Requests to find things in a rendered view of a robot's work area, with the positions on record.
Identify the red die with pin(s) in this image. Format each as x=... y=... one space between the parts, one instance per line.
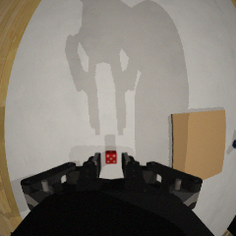
x=111 y=157

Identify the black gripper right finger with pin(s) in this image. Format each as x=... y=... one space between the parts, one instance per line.
x=183 y=185

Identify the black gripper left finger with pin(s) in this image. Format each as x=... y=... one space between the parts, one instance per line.
x=47 y=183

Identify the tan flat mat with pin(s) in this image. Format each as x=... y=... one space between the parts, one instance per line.
x=198 y=142

